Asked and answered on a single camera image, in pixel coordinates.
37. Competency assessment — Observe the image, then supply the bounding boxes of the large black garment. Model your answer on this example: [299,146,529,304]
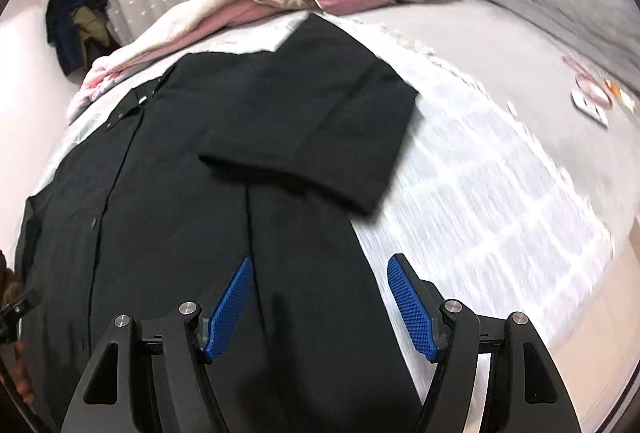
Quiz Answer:
[16,15,420,432]

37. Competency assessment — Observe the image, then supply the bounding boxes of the dark clothes pile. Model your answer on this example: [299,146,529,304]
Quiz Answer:
[46,0,120,76]

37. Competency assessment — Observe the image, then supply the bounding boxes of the grey bed sheet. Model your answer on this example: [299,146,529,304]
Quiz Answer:
[338,0,639,290]

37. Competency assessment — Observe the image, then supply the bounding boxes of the light blue tasselled blanket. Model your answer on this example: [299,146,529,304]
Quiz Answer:
[16,13,610,406]

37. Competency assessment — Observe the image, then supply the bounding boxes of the small items on bed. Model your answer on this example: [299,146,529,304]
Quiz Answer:
[562,55,639,131]

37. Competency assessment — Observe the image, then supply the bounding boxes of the person's left hand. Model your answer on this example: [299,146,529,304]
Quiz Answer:
[0,252,35,407]

